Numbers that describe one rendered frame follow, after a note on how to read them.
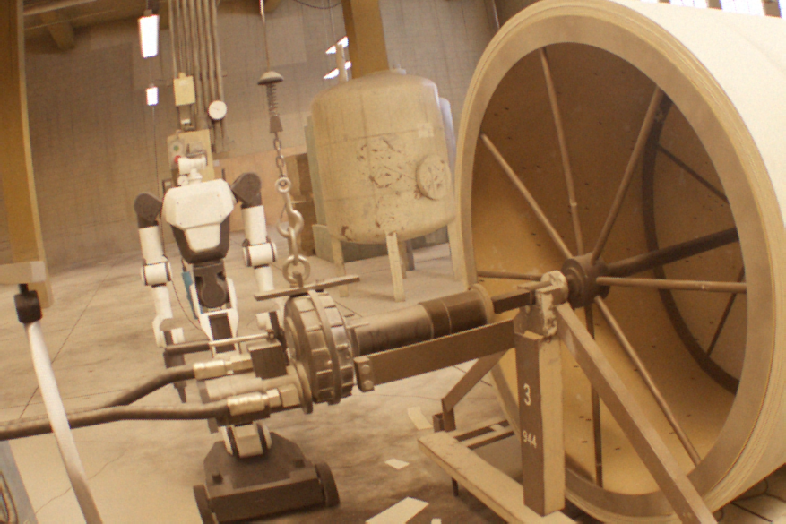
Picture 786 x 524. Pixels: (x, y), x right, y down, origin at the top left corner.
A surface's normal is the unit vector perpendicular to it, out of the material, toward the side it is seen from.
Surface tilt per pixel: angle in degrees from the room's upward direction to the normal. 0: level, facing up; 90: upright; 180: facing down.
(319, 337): 65
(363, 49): 90
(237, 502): 90
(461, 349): 90
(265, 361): 90
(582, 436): 23
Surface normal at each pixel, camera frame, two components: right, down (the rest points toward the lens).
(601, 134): 0.36, 0.58
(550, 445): 0.34, 0.07
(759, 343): -0.93, 0.18
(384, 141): 0.04, 0.11
